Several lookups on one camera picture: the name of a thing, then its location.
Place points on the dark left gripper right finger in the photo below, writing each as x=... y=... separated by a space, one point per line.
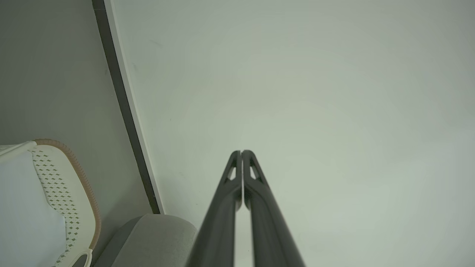
x=267 y=230

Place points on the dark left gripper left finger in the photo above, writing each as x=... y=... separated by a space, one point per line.
x=222 y=222

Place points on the white perforated basket brown rim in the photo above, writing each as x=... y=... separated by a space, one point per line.
x=63 y=193

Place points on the grey fabric sofa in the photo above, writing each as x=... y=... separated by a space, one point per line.
x=152 y=241

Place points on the white and black baseboard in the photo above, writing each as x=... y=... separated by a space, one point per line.
x=122 y=96

